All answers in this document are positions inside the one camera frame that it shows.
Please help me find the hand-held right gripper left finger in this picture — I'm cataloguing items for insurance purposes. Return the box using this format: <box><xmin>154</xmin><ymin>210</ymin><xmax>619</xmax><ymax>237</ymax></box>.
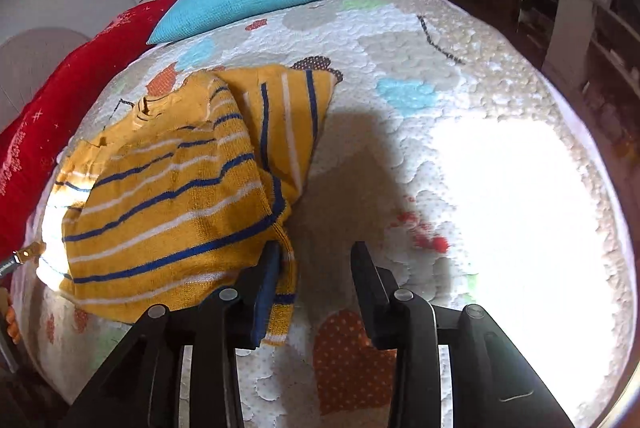
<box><xmin>59</xmin><ymin>240</ymin><xmax>281</xmax><ymax>428</ymax></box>

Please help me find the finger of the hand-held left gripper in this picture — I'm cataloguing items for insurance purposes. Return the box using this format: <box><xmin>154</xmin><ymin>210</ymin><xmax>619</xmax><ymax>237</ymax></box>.
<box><xmin>0</xmin><ymin>242</ymin><xmax>47</xmax><ymax>277</ymax></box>

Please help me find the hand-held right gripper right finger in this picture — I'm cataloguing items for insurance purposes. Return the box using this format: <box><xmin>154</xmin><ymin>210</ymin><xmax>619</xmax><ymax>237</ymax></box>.
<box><xmin>350</xmin><ymin>241</ymin><xmax>577</xmax><ymax>428</ymax></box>

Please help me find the yellow striped sweater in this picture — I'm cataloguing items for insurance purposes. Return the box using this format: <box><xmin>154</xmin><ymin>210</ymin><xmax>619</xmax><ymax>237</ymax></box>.
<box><xmin>54</xmin><ymin>64</ymin><xmax>337</xmax><ymax>348</ymax></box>

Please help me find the patterned quilted bedspread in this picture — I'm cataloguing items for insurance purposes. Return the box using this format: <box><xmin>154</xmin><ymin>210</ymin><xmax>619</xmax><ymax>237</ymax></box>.
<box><xmin>10</xmin><ymin>0</ymin><xmax>632</xmax><ymax>428</ymax></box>

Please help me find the red blanket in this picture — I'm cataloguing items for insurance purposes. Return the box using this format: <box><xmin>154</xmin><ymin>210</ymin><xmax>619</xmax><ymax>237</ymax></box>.
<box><xmin>0</xmin><ymin>0</ymin><xmax>205</xmax><ymax>259</ymax></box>

